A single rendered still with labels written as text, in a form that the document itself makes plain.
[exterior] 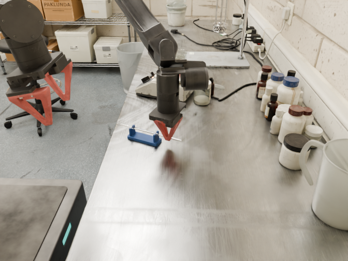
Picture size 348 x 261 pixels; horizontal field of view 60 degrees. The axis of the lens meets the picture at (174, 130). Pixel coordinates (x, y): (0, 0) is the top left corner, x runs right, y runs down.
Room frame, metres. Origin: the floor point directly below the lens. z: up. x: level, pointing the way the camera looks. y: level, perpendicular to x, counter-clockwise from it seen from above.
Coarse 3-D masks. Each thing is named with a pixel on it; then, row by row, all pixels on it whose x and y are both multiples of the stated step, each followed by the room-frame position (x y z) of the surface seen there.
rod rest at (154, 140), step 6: (132, 132) 0.74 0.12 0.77; (138, 132) 0.75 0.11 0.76; (156, 132) 0.72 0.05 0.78; (132, 138) 0.72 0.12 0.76; (138, 138) 0.72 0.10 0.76; (144, 138) 0.72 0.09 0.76; (150, 138) 0.72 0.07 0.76; (156, 138) 0.71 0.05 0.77; (150, 144) 0.70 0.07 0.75; (156, 144) 0.69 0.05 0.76
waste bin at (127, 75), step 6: (132, 42) 2.82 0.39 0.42; (138, 42) 2.82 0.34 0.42; (120, 66) 2.59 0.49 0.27; (132, 66) 2.52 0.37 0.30; (126, 72) 2.54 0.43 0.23; (132, 72) 2.52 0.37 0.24; (126, 78) 2.55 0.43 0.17; (132, 78) 2.53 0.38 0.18; (126, 84) 2.56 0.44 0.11; (126, 90) 2.57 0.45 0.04
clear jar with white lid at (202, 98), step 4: (208, 88) 0.94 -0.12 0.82; (196, 92) 0.94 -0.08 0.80; (200, 92) 0.94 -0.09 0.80; (204, 92) 0.93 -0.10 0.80; (208, 92) 0.94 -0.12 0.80; (196, 96) 0.94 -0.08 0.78; (200, 96) 0.94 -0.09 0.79; (204, 96) 0.93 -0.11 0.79; (208, 96) 0.94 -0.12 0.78; (196, 100) 0.94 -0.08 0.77; (200, 100) 0.94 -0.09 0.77; (204, 100) 0.94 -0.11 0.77; (208, 100) 0.94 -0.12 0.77; (196, 104) 0.94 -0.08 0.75; (200, 104) 0.94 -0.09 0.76; (204, 104) 0.94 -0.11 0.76; (208, 104) 0.94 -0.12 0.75
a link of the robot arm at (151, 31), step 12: (120, 0) 0.80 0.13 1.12; (132, 0) 0.80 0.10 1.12; (132, 12) 0.78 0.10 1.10; (144, 12) 0.78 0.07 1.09; (132, 24) 0.79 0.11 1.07; (144, 24) 0.76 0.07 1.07; (156, 24) 0.76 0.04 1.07; (144, 36) 0.74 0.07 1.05; (156, 36) 0.74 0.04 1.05; (168, 36) 0.74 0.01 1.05; (156, 48) 0.71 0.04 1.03; (156, 60) 0.73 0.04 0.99
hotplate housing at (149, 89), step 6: (144, 84) 1.01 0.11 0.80; (150, 84) 1.00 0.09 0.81; (180, 84) 0.96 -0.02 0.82; (138, 90) 1.01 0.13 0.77; (144, 90) 1.00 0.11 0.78; (150, 90) 1.00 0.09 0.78; (156, 90) 0.99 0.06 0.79; (180, 90) 0.95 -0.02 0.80; (150, 96) 1.00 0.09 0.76; (156, 96) 0.99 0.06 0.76; (180, 96) 0.95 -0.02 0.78; (186, 96) 0.96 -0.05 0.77
